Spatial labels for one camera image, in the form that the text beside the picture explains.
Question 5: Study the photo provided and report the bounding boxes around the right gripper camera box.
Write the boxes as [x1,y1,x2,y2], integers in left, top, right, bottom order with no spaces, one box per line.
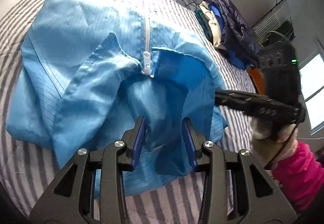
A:
[259,41,301,107]

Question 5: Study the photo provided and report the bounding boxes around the royal blue folded garment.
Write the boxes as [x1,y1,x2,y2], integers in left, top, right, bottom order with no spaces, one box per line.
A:
[208,4,249,71]

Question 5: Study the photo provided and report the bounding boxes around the cream folded garment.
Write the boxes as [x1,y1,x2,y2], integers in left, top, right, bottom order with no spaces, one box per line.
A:
[199,1,226,50]

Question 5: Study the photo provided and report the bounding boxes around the orange covered stool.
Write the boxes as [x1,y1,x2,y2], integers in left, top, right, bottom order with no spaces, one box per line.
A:
[247,67,265,95]

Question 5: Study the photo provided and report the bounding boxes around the light blue zip garment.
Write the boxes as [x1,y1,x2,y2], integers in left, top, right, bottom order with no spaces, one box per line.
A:
[7,0,226,196]

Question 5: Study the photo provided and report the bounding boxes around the black clothes rack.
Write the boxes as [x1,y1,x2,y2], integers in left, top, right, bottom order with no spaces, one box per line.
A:
[252,0,295,46]

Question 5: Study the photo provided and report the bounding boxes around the blue white striped quilt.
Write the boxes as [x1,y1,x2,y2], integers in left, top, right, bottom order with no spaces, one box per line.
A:
[1,0,254,223]

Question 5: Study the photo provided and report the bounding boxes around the right forearm pink sleeve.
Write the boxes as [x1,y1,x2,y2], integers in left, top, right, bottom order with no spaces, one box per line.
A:
[272,142,323,212]

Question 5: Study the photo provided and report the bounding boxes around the right hand white glove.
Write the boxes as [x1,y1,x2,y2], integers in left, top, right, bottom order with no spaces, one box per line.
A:
[252,118,298,170]

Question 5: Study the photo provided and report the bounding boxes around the dark clothes on rack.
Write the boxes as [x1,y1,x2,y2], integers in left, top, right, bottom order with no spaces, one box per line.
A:
[262,20,295,47]

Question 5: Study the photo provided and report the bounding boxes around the striped cloth on rack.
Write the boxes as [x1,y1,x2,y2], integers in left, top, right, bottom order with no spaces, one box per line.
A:
[252,0,289,43]

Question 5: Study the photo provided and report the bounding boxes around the window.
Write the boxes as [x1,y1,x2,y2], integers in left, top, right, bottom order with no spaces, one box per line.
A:
[299,53,323,134]

